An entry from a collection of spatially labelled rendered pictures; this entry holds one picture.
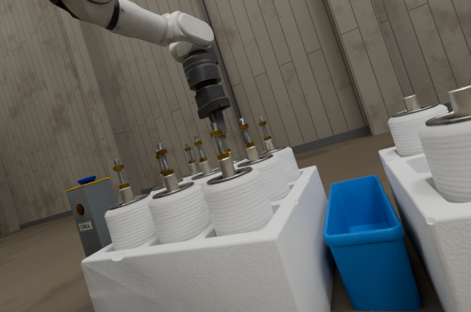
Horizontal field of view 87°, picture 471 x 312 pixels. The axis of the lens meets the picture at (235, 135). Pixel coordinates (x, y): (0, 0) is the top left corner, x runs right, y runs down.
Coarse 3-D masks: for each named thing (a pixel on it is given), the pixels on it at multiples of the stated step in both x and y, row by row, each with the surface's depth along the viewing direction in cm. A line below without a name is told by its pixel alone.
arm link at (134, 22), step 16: (64, 0) 48; (80, 0) 44; (112, 0) 48; (80, 16) 49; (96, 16) 47; (112, 16) 49; (128, 16) 51; (144, 16) 53; (160, 16) 57; (112, 32) 53; (128, 32) 53; (144, 32) 55; (160, 32) 57
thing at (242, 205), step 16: (240, 176) 36; (256, 176) 37; (208, 192) 36; (224, 192) 35; (240, 192) 35; (256, 192) 36; (208, 208) 39; (224, 208) 35; (240, 208) 35; (256, 208) 35; (224, 224) 35; (240, 224) 34; (256, 224) 35
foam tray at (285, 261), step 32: (320, 192) 59; (288, 224) 34; (320, 224) 50; (96, 256) 46; (128, 256) 40; (160, 256) 37; (192, 256) 34; (224, 256) 32; (256, 256) 30; (288, 256) 31; (320, 256) 43; (96, 288) 44; (128, 288) 41; (160, 288) 38; (192, 288) 35; (224, 288) 33; (256, 288) 31; (288, 288) 29; (320, 288) 38
